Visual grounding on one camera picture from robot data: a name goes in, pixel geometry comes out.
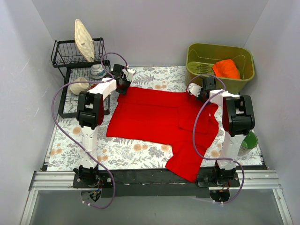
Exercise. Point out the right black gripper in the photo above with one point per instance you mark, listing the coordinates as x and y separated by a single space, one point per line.
201 95

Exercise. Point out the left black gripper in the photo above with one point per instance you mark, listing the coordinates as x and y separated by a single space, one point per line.
122 87

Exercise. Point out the red t shirt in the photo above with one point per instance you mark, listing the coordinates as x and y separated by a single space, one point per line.
167 118

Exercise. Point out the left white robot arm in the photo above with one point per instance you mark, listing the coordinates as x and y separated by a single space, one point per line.
90 115

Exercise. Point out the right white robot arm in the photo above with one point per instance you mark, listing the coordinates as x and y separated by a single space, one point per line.
237 121

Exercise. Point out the blue white ceramic bowl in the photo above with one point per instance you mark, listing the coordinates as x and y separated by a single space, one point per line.
97 71

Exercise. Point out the orange t shirt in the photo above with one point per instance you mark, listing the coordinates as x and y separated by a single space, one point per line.
226 69

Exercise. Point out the green plastic bin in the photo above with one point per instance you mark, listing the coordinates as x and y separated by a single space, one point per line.
210 59

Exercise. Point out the cream ceramic cup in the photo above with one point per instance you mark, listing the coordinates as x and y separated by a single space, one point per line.
81 85

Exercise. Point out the cream woven plate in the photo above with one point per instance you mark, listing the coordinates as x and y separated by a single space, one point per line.
84 41

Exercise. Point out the green inside mug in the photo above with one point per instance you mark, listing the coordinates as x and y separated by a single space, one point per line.
249 143

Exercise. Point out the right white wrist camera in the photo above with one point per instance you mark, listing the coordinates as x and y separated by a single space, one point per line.
194 89

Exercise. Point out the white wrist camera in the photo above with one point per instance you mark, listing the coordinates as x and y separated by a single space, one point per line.
129 73
194 89

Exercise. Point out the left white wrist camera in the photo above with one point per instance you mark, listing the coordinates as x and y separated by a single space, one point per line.
129 73

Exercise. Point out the black wire dish rack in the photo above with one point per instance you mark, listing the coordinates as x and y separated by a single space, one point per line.
67 58

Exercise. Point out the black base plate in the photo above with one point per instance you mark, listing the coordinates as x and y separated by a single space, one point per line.
108 187

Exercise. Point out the aluminium rail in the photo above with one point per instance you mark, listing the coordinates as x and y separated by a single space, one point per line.
253 179

